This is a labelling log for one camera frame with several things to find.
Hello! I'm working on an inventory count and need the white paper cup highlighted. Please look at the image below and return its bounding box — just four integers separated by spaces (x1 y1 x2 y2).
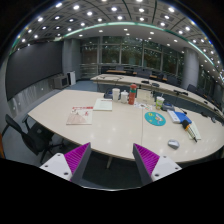
112 88 120 101

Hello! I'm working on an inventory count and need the grey computer mouse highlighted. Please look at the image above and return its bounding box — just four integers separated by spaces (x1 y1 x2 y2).
168 139 180 149

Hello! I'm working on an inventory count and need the blue and white box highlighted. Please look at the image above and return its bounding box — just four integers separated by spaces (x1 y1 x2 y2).
168 110 192 124

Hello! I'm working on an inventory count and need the grey cabinet box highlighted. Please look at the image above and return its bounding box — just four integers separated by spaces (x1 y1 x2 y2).
53 76 69 89

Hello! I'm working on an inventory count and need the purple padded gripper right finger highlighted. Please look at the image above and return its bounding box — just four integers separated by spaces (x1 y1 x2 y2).
132 143 181 185

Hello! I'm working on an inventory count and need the clear cup with green drink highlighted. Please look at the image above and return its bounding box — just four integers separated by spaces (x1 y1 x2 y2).
156 96 164 110

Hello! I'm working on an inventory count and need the black office chair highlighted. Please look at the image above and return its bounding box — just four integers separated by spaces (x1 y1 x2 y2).
5 114 64 163

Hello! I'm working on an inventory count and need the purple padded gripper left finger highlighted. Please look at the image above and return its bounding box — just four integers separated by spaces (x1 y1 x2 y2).
41 143 91 184

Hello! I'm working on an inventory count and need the white lidded mug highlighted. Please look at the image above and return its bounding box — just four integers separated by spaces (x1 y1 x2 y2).
120 90 129 103

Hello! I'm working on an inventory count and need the red illustrated booklet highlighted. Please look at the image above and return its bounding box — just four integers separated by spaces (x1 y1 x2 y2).
66 106 93 125

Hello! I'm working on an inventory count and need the white paper document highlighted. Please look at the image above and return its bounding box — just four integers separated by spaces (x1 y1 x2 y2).
93 98 112 111

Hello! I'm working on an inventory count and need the red orange water bottle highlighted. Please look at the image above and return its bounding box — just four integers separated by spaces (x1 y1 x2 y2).
128 84 137 105

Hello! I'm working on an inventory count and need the large dark wall screen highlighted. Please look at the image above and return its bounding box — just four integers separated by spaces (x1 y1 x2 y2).
5 42 63 100

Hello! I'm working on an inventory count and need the black yellow handheld tool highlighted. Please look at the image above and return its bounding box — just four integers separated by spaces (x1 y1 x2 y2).
182 120 197 142

